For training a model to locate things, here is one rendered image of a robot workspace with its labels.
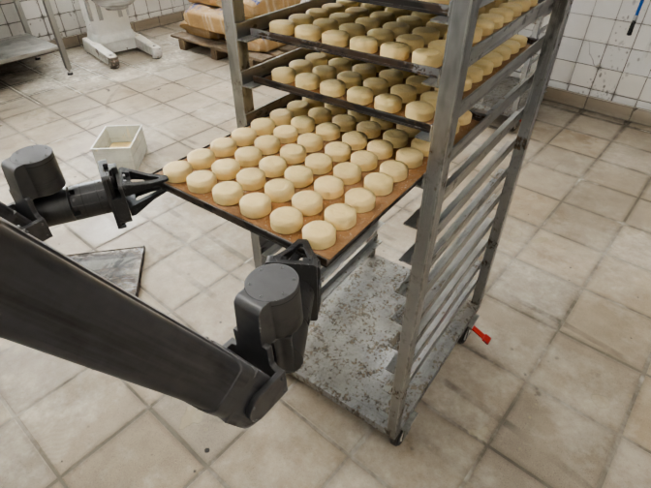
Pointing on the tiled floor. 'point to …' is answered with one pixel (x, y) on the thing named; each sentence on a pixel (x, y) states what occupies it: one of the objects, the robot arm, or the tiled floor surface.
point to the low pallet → (226, 47)
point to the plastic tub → (120, 146)
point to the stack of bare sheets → (116, 265)
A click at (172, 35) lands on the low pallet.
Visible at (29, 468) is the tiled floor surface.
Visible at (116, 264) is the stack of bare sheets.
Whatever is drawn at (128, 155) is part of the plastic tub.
